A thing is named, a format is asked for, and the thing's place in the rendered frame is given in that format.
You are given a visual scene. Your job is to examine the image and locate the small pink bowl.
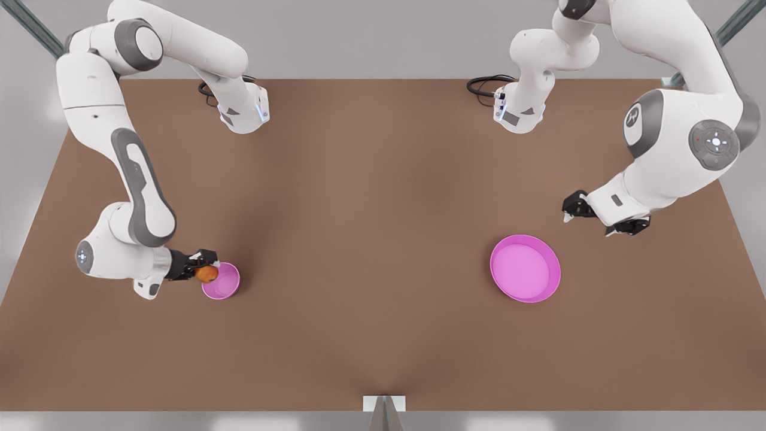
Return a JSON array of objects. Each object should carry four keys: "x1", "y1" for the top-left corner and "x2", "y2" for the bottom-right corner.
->
[{"x1": 202, "y1": 262, "x2": 241, "y2": 301}]

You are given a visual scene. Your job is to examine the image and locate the pink round plate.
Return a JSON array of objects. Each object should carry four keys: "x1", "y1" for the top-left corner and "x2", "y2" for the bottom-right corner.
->
[{"x1": 490, "y1": 234, "x2": 562, "y2": 304}]

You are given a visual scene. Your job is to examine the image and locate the black cable loop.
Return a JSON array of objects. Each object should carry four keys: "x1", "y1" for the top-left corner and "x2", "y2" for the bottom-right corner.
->
[
  {"x1": 466, "y1": 74, "x2": 517, "y2": 109},
  {"x1": 198, "y1": 75, "x2": 257, "y2": 109}
]

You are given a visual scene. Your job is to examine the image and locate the silver frame post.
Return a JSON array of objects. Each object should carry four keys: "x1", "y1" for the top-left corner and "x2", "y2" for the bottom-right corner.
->
[
  {"x1": 363, "y1": 395, "x2": 407, "y2": 431},
  {"x1": 661, "y1": 0, "x2": 766, "y2": 89},
  {"x1": 0, "y1": 0, "x2": 65, "y2": 59}
]

